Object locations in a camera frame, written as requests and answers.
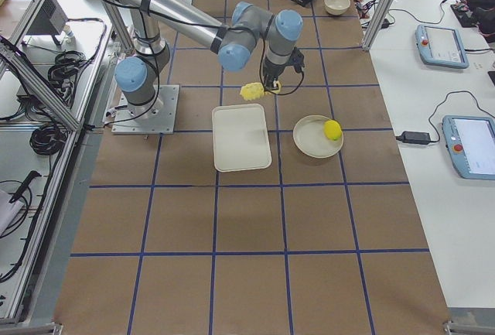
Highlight aluminium frame post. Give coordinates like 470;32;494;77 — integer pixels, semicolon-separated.
361;0;393;51

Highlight white round plate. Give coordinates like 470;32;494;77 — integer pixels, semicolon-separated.
292;115;343;159

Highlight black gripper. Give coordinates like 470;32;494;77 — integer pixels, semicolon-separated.
261;59;285;92

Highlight cream bowl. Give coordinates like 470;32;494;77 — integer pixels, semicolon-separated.
324;0;351;16

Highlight grey control box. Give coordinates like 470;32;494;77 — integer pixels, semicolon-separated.
27;0;68;36

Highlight teach pendant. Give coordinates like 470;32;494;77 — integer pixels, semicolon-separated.
442;115;494;180
415;24;469;69

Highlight yellow lemon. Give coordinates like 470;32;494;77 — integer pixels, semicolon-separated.
323;120;343;141

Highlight coiled black cables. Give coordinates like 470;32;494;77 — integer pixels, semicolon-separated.
47;50;95;100

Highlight white rectangular tray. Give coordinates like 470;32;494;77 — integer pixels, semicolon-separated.
212;104;271;173

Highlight far teach pendant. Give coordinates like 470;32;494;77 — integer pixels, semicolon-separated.
415;24;469;69

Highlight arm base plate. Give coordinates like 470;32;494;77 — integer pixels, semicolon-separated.
111;84;179;135

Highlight near teach pendant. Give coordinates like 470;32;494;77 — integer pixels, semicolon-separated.
442;115;494;180

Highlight black power adapter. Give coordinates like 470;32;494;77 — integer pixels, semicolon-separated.
395;131;432;145

